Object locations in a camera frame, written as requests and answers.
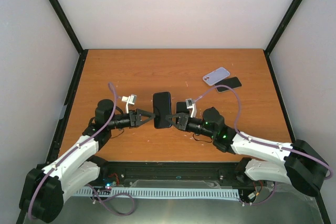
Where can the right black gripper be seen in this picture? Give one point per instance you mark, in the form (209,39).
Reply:
(183,120)

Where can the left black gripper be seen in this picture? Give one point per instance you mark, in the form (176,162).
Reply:
(135,119)

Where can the blue smartphone black screen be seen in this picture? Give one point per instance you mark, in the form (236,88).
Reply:
(180,107)

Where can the clear magsafe phone case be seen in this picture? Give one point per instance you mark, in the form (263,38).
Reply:
(177,106)

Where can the dark blue phone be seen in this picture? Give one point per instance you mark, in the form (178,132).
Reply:
(162,108)

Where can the black phone case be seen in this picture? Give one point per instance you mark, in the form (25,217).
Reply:
(162,93)

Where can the lavender phone case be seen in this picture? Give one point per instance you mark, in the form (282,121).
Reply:
(216,76)

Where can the white phone black screen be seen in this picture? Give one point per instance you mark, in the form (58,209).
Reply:
(233,83)

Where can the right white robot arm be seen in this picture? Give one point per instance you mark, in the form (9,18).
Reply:
(231,140)

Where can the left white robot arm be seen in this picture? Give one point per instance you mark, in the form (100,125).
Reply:
(47,189)

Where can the left controller board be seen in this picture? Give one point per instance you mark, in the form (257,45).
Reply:
(111,181)

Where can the right controller wiring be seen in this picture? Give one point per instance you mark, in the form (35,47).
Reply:
(256,191)

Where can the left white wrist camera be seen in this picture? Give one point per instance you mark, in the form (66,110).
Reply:
(130,100)

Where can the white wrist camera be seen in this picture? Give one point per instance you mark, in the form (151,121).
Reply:
(191,105)
(130,100)

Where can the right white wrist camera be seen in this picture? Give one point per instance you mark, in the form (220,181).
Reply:
(191,105)

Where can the light blue cable duct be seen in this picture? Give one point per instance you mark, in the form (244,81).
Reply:
(173,193)

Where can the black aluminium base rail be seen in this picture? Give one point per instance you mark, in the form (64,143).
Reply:
(241,174)

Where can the left black table rail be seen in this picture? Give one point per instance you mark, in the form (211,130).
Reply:
(66,110)

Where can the black table rail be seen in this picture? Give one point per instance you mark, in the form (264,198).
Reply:
(66,110)
(280,97)

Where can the right black table rail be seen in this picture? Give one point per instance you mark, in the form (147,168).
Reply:
(280,97)

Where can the left black frame post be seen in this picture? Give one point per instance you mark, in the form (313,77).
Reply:
(66,25)

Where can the black frame post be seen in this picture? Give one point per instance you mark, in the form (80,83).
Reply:
(66,25)
(291,10)

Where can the right black frame post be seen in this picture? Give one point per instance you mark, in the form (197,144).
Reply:
(291,10)

